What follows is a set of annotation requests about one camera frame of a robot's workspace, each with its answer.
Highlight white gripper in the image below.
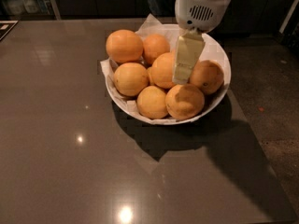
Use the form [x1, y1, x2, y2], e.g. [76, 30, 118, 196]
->
[172, 0, 231, 84]

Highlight white paper liner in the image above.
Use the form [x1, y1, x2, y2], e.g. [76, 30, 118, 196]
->
[101, 15, 201, 125]

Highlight dark tablet at table edge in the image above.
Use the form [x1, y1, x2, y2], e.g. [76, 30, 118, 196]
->
[0, 21, 18, 41]

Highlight right orange with stem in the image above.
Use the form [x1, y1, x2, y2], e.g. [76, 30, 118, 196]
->
[189, 60, 224, 95]

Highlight bottles on background shelf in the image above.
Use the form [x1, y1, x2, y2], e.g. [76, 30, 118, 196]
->
[0, 0, 54, 16]

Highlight white bowl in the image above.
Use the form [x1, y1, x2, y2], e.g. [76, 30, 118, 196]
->
[105, 23, 232, 126]

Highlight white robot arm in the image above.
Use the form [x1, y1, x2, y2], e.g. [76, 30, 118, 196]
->
[172, 0, 231, 84]

